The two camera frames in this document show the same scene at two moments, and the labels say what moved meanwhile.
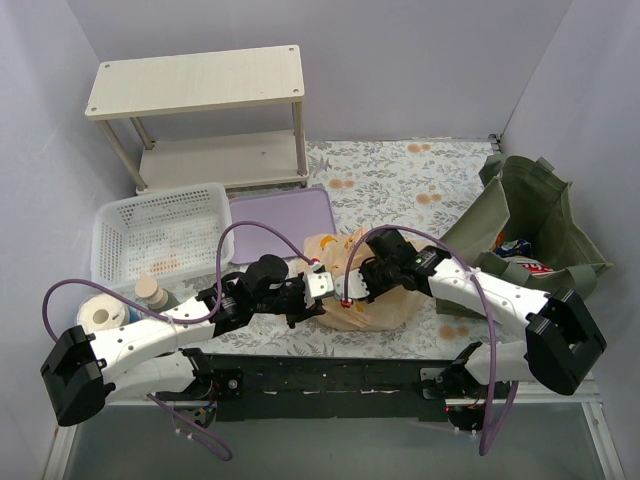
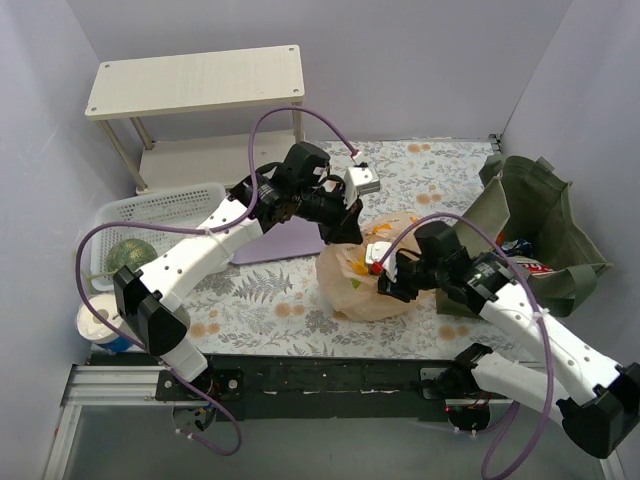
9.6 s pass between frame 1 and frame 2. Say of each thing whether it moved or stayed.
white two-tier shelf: stayed
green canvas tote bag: stayed
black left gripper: moved
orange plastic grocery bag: moved
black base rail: stayed
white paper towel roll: stayed
